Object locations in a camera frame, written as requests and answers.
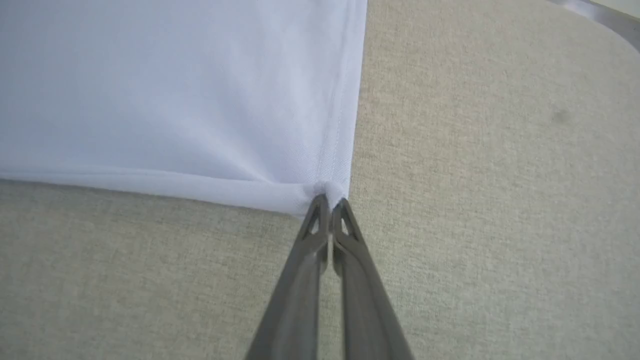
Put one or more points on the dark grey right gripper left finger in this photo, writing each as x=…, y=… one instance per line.
x=292, y=305

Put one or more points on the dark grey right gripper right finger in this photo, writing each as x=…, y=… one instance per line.
x=365, y=305

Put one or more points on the light blue polo shirt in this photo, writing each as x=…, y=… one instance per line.
x=175, y=95

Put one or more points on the grey fabric sofa cushion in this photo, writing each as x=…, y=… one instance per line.
x=475, y=200

